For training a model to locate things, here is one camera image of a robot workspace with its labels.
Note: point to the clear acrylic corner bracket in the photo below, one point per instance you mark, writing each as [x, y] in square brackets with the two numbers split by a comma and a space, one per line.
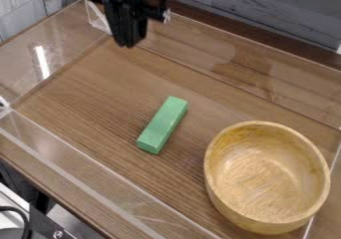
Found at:
[96, 18]

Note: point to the brown wooden bowl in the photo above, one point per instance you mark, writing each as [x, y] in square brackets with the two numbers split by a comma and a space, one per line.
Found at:
[266, 177]

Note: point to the black metal bracket with screw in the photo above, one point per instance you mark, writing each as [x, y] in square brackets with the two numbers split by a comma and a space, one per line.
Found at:
[44, 226]

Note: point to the clear acrylic enclosure wall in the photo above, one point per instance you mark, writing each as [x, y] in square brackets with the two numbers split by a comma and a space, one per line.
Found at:
[80, 97]

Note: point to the green rectangular block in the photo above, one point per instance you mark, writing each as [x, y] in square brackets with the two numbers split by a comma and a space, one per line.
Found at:
[158, 131]

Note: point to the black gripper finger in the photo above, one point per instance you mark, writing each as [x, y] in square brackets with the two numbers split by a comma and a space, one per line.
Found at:
[118, 15]
[138, 25]

